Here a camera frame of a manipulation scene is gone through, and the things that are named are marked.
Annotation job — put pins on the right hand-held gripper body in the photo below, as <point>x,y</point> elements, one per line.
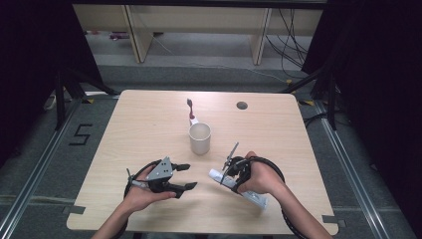
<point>240,167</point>

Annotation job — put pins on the white toothpaste tube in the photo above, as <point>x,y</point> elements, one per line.
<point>255,198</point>

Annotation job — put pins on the dark curtain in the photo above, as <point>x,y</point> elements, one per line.
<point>381,83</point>
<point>33,66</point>

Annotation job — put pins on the pink toothbrush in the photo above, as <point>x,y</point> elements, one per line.
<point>191,111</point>

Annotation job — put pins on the aluminium floor rail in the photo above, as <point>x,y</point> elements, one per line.
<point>351,179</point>
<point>36,172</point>

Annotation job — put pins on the person's left hand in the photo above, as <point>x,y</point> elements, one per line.
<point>142,199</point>

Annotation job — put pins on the light wooden desk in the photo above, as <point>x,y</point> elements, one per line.
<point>199,20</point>

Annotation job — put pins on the person's right hand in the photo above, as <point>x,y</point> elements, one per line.
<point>262,179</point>

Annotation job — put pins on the black metal stand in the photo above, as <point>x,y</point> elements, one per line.
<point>60,99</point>
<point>331,99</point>

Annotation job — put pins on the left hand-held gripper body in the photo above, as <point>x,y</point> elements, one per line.
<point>161,172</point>

